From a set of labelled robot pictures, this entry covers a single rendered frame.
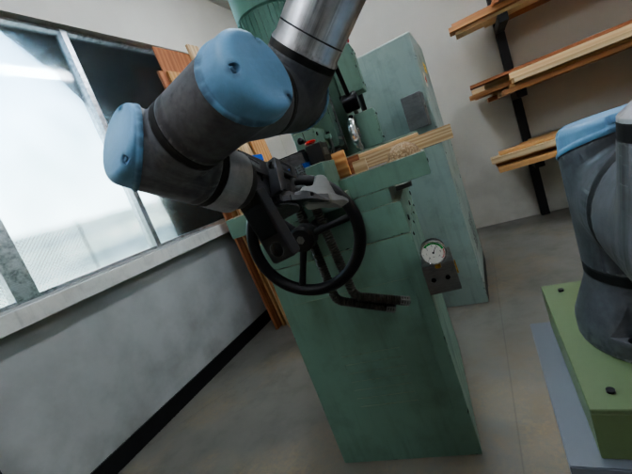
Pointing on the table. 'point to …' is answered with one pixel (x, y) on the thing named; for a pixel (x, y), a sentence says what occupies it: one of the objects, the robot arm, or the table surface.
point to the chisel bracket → (310, 137)
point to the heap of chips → (402, 150)
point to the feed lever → (348, 96)
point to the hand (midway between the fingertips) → (317, 221)
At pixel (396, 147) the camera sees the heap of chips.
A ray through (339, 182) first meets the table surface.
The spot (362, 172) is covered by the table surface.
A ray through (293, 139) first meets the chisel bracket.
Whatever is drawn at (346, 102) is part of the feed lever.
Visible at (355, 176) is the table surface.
